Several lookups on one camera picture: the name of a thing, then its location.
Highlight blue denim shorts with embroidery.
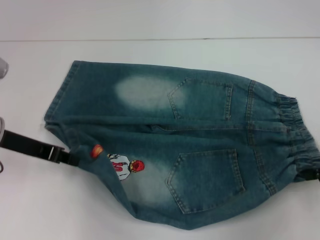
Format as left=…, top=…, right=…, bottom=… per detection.
left=44, top=59, right=320, bottom=221

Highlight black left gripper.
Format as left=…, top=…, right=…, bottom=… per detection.
left=1, top=130, right=81, bottom=167

